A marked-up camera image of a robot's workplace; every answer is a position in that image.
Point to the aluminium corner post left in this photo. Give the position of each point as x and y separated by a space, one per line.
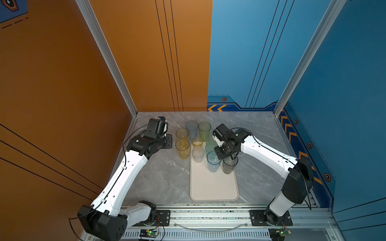
100 39

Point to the tall green glass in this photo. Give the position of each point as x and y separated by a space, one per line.
204 130

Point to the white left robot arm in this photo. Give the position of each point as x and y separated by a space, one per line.
102 218

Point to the tall yellow glass front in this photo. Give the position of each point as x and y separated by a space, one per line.
183 148

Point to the left circuit board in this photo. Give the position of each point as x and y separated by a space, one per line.
148 234

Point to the tall blue glass rear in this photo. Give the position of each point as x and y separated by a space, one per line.
192 127

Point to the tall blue glass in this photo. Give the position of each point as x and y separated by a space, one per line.
213 162
192 127

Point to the tall blue glass front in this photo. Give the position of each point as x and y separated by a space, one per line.
213 162

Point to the aluminium corner post right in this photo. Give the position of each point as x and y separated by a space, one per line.
317 39

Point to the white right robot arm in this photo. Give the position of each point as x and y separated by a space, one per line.
297 172

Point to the small yellow glass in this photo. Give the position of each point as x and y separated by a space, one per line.
197 141

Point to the tall dark grey glass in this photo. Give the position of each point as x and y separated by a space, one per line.
229 164

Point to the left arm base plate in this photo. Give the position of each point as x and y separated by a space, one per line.
161 215

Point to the tall yellow glass rear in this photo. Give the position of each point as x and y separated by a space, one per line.
182 133

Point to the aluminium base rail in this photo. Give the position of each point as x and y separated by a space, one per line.
232 223

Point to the teal glass front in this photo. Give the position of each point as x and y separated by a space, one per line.
210 146

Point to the cream plastic tray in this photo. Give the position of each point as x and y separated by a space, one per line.
207 186

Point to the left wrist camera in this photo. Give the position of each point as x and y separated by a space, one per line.
162 119

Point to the circuit board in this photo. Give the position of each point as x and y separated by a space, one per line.
148 234
279 235

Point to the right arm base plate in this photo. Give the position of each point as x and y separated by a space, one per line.
256 217

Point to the aluminium corner post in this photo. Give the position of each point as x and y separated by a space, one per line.
100 39
317 39

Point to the tall yellow glass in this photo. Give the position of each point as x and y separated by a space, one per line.
182 133
183 148

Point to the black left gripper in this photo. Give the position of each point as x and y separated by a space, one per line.
169 139

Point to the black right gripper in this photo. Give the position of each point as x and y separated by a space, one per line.
220 156

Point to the right circuit board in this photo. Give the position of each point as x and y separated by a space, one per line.
279 235

